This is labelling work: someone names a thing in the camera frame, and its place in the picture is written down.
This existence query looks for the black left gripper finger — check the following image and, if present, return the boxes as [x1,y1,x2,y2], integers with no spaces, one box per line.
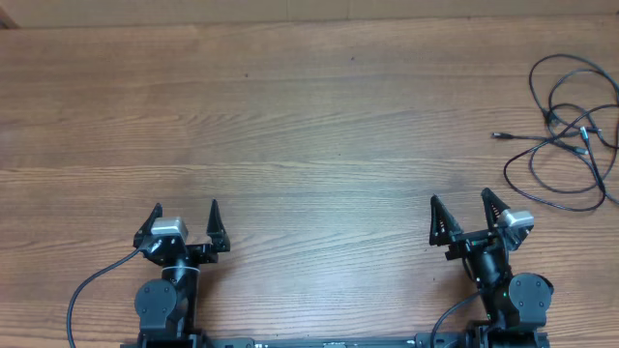
[206,199,231,252]
[133,203,162,248]

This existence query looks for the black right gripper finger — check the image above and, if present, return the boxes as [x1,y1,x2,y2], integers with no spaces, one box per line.
[481,188,510,230]
[428,194,463,247]

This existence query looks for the black usb cable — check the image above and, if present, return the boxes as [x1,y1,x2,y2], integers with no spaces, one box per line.
[502,67,619,214]
[490,52,619,196]

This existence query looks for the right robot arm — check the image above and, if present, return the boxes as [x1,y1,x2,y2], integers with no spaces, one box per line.
[428,188,554,347]

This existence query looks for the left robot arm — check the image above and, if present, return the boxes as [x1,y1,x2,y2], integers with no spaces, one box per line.
[133,200,230,348]

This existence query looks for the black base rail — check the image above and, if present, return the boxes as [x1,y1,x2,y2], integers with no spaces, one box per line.
[120,333,552,348]

